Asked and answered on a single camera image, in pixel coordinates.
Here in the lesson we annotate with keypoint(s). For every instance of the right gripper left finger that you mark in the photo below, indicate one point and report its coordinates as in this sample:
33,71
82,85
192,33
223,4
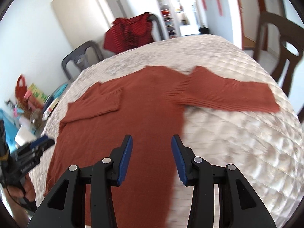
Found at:
64,206

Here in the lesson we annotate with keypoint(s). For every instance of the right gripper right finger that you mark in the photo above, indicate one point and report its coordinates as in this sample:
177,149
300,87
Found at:
239,204

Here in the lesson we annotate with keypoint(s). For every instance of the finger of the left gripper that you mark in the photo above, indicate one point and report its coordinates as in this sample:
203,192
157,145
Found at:
39,143
31,155

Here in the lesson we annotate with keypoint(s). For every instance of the rust red knit sweater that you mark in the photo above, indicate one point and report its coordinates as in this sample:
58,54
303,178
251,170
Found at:
148,105

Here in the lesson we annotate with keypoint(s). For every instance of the white flat box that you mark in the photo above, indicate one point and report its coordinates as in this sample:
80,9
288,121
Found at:
23,136

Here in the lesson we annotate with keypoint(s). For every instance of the glass jar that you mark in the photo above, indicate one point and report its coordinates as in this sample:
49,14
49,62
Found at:
36,119

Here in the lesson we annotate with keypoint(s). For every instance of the white red carton box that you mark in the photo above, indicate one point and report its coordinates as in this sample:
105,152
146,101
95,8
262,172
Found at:
50,109

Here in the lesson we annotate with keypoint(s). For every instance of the pink box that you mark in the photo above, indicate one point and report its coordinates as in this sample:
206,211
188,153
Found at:
32,102

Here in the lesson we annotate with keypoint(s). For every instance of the dark blue case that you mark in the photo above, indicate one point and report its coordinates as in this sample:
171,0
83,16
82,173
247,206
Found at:
48,103

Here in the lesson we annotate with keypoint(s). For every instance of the red paper gift bag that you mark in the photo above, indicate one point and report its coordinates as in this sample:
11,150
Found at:
20,88

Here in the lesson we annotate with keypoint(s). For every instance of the teal flat box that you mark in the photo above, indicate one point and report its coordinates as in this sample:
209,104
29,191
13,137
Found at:
59,91

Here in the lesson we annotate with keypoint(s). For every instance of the cream quilted table cover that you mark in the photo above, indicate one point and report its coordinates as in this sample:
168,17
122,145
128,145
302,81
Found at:
266,148

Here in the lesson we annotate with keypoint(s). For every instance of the grey plastic chair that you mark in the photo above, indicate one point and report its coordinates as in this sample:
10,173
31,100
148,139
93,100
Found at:
79,58

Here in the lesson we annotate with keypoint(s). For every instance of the red plaid garment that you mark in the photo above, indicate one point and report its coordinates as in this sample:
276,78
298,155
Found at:
126,34

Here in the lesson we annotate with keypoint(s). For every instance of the grey chair behind garment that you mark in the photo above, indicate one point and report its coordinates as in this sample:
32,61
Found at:
154,18

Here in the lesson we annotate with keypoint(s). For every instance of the dark brown wooden chair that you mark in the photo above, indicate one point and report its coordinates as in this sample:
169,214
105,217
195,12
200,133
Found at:
290,42

